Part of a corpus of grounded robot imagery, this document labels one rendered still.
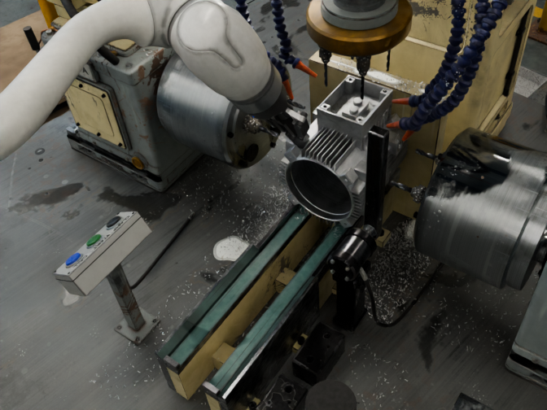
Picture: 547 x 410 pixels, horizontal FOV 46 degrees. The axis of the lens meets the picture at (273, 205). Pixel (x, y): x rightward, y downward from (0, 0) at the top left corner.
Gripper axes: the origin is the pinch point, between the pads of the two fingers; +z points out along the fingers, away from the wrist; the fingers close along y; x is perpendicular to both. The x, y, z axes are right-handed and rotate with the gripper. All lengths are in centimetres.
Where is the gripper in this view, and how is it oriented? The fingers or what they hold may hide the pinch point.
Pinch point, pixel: (297, 135)
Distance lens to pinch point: 122.3
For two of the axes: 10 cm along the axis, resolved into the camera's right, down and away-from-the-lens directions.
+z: 3.5, 2.6, 9.0
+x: -4.6, 8.8, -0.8
